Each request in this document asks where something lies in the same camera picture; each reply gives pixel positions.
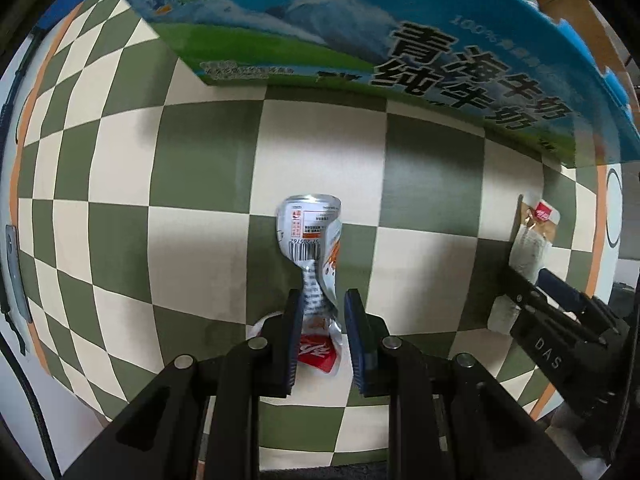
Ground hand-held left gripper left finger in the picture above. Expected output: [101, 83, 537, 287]
[62, 289, 306, 480]

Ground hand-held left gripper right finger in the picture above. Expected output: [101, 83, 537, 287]
[344, 289, 583, 480]

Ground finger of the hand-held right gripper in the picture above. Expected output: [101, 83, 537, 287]
[536, 266, 601, 318]
[504, 264, 553, 313]

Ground beige snack packet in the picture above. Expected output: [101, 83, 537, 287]
[487, 196, 562, 334]

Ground silver white snack packet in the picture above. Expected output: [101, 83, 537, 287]
[246, 193, 347, 377]

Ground blue printed cardboard box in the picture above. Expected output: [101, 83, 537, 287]
[112, 0, 640, 170]

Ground green white checkered mat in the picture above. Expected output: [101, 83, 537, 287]
[10, 0, 610, 467]

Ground blue foam mat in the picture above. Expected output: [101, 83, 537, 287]
[34, 0, 85, 36]

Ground grey metal bracket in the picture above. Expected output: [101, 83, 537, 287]
[4, 224, 34, 324]

